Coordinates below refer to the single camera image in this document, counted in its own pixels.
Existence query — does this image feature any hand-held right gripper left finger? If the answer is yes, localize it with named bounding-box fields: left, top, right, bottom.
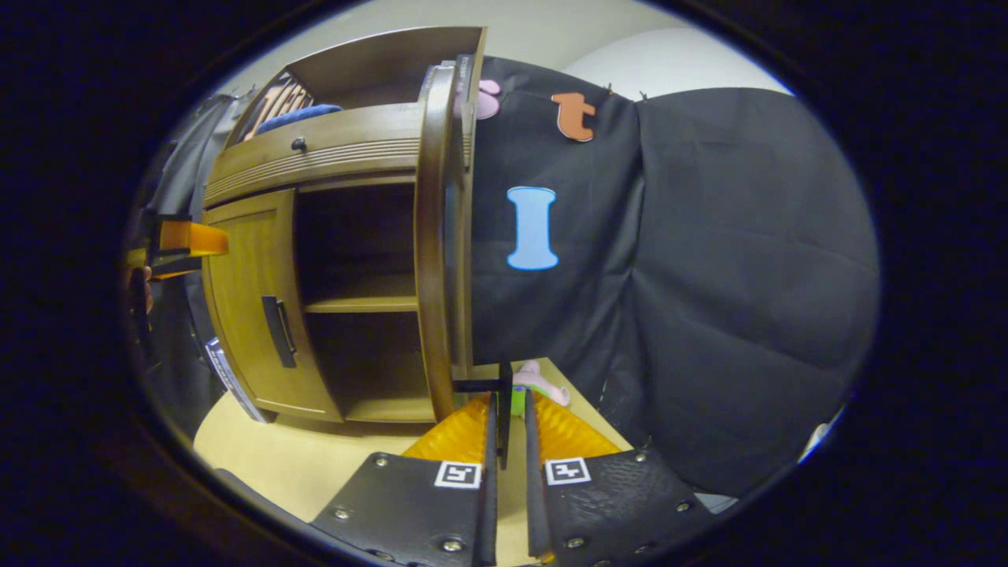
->
left=309, top=391, right=498, bottom=567

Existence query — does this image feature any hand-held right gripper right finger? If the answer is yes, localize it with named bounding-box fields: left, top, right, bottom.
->
left=523, top=390, right=721, bottom=567

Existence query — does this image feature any wooden shoe cabinet door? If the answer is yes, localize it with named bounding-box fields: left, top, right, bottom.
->
left=415, top=54, right=479, bottom=424
left=201, top=187, right=345, bottom=424

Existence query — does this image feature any wooden double-door shoe cabinet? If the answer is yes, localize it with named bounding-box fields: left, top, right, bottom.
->
left=201, top=26, right=489, bottom=426

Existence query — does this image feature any wooden cabinet drawer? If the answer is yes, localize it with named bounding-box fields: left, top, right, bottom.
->
left=203, top=102, right=426, bottom=209

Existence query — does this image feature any pink and green plush toy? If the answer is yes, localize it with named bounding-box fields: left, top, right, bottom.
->
left=512, top=360, right=570, bottom=417

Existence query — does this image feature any white printed card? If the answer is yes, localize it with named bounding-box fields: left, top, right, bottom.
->
left=205, top=337, right=269, bottom=424

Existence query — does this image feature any blue folded towel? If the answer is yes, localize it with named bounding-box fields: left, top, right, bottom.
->
left=256, top=104, right=345, bottom=135

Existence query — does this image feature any wooden inner shelf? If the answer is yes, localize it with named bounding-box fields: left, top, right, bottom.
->
left=303, top=272, right=420, bottom=314

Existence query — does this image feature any black backdrop cloth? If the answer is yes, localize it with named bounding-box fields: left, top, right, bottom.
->
left=130, top=55, right=881, bottom=505

